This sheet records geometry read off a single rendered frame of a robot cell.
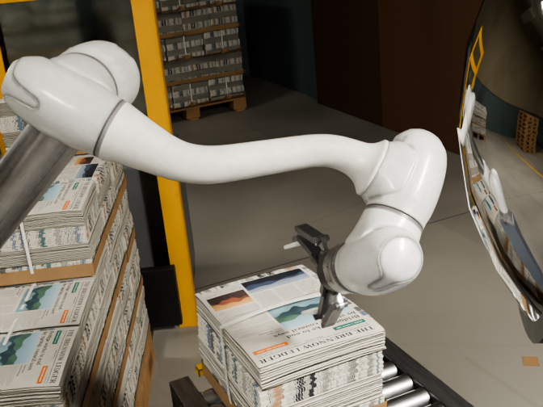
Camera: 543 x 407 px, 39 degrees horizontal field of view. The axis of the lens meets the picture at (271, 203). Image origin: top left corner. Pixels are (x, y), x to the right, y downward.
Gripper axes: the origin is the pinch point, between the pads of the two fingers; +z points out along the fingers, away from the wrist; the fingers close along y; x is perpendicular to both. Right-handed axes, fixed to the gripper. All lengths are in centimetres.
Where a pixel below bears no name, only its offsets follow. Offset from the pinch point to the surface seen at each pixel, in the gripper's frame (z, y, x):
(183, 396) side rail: 38.1, 20.2, -20.8
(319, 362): 0.1, 16.9, -0.8
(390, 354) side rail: 28.4, 24.4, 29.5
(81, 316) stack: 81, -4, -35
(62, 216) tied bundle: 93, -35, -32
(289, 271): 29.3, -1.6, 9.6
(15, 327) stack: 85, -6, -52
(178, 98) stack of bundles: 560, -187, 155
